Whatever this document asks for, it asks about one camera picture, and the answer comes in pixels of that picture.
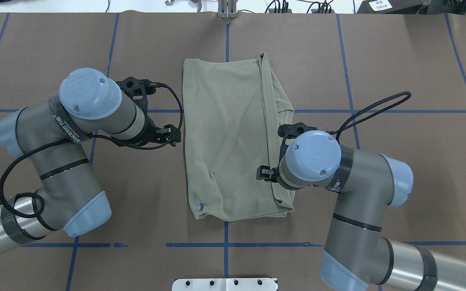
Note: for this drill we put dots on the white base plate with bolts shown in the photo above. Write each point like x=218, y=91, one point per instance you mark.
x=225, y=284

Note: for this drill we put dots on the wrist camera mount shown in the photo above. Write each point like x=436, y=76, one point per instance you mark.
x=138, y=90
x=292, y=131

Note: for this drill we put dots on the grey aluminium post bracket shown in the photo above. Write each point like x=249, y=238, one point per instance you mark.
x=227, y=9

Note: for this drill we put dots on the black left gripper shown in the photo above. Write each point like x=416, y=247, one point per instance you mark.
x=151, y=130

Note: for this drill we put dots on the brown table cover mat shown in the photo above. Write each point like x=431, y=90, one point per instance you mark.
x=329, y=66

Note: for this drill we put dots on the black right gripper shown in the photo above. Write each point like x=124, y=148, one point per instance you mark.
x=266, y=172

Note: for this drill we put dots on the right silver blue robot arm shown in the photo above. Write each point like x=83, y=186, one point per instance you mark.
x=356, y=254

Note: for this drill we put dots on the green long-sleeve shirt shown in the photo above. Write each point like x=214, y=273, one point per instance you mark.
x=232, y=112

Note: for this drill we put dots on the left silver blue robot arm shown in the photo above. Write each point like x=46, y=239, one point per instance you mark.
x=51, y=184

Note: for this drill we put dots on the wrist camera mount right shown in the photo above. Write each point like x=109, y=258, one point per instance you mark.
x=292, y=131

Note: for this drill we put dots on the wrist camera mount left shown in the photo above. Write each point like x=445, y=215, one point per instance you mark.
x=138, y=90

